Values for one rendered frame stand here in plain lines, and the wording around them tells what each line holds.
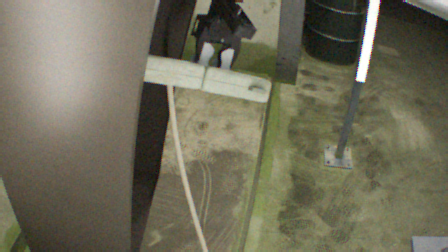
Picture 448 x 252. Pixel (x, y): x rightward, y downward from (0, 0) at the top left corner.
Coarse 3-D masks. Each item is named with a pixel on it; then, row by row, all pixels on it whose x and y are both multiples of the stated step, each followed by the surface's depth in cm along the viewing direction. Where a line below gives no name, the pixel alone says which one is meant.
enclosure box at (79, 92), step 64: (0, 0) 41; (64, 0) 41; (128, 0) 41; (192, 0) 100; (0, 64) 48; (64, 64) 47; (128, 64) 47; (0, 128) 57; (64, 128) 55; (128, 128) 54; (64, 192) 66; (128, 192) 63
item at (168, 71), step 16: (160, 64) 64; (176, 64) 65; (192, 64) 67; (144, 80) 63; (160, 80) 65; (176, 80) 66; (192, 80) 67; (208, 80) 69; (224, 80) 71; (240, 80) 72; (256, 80) 74; (240, 96) 74; (256, 96) 75
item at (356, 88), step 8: (368, 0) 160; (360, 48) 179; (352, 88) 194; (360, 88) 190; (352, 96) 195; (352, 104) 198; (352, 112) 201; (344, 120) 210; (352, 120) 204; (344, 128) 209; (344, 136) 212; (344, 144) 216; (336, 152) 222
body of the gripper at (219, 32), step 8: (216, 0) 74; (232, 0) 72; (240, 0) 72; (216, 8) 74; (200, 16) 75; (208, 16) 72; (216, 16) 70; (200, 24) 75; (208, 24) 71; (216, 24) 71; (224, 24) 71; (192, 32) 77; (208, 32) 70; (216, 32) 71; (224, 32) 72; (216, 40) 72; (224, 40) 73; (232, 40) 73
